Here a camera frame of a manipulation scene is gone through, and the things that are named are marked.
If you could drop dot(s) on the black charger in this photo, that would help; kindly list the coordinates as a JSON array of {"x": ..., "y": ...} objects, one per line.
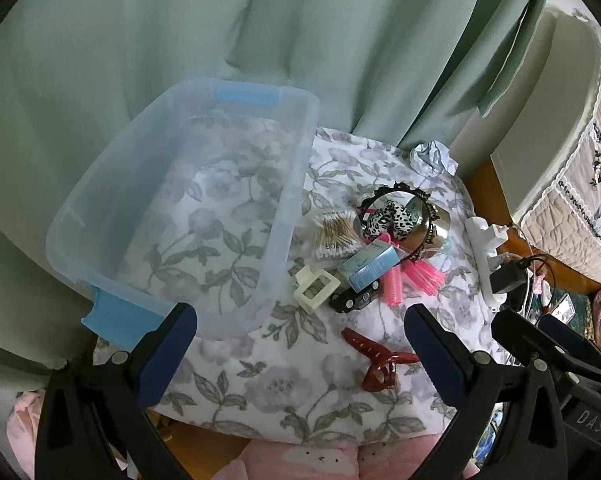
[{"x": 507, "y": 277}]

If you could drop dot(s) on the clear tape roll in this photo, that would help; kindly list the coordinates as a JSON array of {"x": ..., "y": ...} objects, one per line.
[{"x": 443, "y": 232}]

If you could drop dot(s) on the crumpled silver paper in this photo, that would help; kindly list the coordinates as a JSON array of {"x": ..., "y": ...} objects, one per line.
[{"x": 433, "y": 157}]

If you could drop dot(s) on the light blue carton box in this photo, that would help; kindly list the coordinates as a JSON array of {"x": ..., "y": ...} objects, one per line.
[{"x": 368, "y": 265}]

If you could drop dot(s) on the pale green curtain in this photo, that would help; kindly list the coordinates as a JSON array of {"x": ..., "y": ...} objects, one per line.
[{"x": 130, "y": 35}]

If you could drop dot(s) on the pack of cotton swabs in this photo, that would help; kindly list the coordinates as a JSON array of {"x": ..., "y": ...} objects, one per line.
[{"x": 335, "y": 235}]

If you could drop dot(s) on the white power strip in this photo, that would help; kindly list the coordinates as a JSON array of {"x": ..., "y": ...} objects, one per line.
[{"x": 480, "y": 250}]

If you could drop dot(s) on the red hair claw clip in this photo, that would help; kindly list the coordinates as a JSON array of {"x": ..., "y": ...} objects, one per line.
[{"x": 365, "y": 345}]

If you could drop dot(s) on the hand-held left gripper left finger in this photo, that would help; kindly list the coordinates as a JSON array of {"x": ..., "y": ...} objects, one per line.
[{"x": 165, "y": 355}]

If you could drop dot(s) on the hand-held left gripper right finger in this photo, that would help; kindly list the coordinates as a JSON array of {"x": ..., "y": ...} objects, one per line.
[{"x": 435, "y": 355}]

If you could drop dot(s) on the pink hair roller clip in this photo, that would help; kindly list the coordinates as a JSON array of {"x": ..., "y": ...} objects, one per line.
[
  {"x": 425, "y": 272},
  {"x": 398, "y": 287}
]

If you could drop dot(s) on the pale pink cloth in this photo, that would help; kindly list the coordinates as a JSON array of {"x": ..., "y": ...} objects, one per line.
[{"x": 25, "y": 425}]

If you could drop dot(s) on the pink plush cloth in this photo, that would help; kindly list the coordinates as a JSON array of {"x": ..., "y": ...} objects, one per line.
[{"x": 300, "y": 462}]

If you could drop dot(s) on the clear plastic storage container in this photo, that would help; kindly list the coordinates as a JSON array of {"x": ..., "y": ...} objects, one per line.
[{"x": 105, "y": 200}]

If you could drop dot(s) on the black studded headband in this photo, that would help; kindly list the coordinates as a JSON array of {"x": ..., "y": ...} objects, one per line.
[{"x": 350, "y": 305}]

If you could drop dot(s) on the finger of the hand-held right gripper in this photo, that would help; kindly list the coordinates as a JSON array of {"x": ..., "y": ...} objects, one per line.
[
  {"x": 535, "y": 340},
  {"x": 575, "y": 335}
]

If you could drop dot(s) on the floral printed blanket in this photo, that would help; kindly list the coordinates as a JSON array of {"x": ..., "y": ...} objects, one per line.
[{"x": 290, "y": 390}]

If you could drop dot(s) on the cream hair claw clip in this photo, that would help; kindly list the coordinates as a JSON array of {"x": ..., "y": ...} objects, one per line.
[{"x": 330, "y": 282}]

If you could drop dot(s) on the small glossy packet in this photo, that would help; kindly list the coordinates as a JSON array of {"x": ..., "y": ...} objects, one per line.
[{"x": 563, "y": 307}]

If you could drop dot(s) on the leopard print scrunchie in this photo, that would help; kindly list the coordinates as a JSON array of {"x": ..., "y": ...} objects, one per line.
[{"x": 400, "y": 217}]

